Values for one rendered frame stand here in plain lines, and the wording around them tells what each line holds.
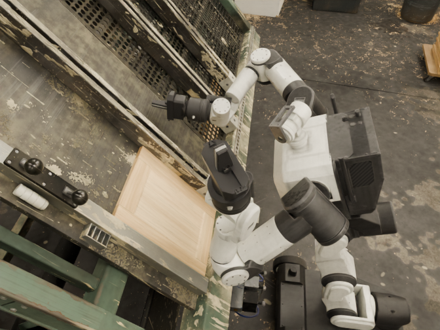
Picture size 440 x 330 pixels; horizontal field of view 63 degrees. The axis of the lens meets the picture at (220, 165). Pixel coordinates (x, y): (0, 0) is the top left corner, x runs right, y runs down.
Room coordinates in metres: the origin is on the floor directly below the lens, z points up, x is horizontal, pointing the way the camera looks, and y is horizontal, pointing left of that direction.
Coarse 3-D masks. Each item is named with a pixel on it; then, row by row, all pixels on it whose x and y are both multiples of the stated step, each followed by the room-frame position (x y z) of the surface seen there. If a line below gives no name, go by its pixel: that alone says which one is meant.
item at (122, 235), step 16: (0, 144) 0.60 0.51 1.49; (0, 160) 0.57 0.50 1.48; (16, 176) 0.56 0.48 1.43; (48, 192) 0.55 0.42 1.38; (64, 208) 0.55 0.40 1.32; (80, 208) 0.56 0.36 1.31; (96, 208) 0.58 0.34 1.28; (96, 224) 0.54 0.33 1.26; (112, 224) 0.56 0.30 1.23; (112, 240) 0.54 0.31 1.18; (128, 240) 0.54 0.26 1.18; (144, 240) 0.56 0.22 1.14; (144, 256) 0.53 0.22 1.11; (160, 256) 0.54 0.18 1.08; (176, 272) 0.52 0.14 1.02; (192, 272) 0.55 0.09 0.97; (192, 288) 0.51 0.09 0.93
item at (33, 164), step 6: (24, 162) 0.58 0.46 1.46; (30, 162) 0.52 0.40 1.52; (36, 162) 0.52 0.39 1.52; (42, 162) 0.53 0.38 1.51; (24, 168) 0.51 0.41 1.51; (30, 168) 0.51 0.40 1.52; (36, 168) 0.51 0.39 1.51; (42, 168) 0.52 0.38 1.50; (30, 174) 0.50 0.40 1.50; (36, 174) 0.51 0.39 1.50
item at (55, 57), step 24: (0, 0) 0.95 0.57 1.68; (0, 24) 0.94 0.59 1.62; (24, 24) 0.94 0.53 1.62; (24, 48) 0.93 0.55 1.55; (48, 48) 0.93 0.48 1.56; (72, 72) 0.92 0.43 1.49; (96, 96) 0.91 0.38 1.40; (120, 96) 0.96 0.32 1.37; (120, 120) 0.90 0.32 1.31; (144, 120) 0.94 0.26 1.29; (144, 144) 0.90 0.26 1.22; (168, 144) 0.92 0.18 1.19; (192, 168) 0.90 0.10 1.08
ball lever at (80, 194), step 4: (64, 188) 0.58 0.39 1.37; (68, 188) 0.58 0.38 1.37; (64, 192) 0.56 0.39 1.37; (68, 192) 0.56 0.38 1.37; (72, 192) 0.55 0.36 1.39; (76, 192) 0.51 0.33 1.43; (80, 192) 0.51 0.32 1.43; (84, 192) 0.52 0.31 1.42; (68, 196) 0.56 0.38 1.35; (72, 196) 0.50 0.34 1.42; (76, 196) 0.50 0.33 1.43; (80, 196) 0.50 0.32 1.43; (84, 196) 0.51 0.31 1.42; (72, 200) 0.50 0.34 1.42; (76, 200) 0.50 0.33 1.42; (80, 200) 0.50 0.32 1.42; (84, 200) 0.50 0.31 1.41; (76, 204) 0.49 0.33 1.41; (80, 204) 0.49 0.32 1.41
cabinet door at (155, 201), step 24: (144, 168) 0.81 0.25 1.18; (168, 168) 0.88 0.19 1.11; (144, 192) 0.73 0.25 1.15; (168, 192) 0.79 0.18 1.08; (192, 192) 0.85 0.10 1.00; (120, 216) 0.61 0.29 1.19; (144, 216) 0.65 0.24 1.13; (168, 216) 0.70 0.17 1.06; (192, 216) 0.76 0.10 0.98; (168, 240) 0.62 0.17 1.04; (192, 240) 0.67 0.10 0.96; (192, 264) 0.59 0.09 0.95
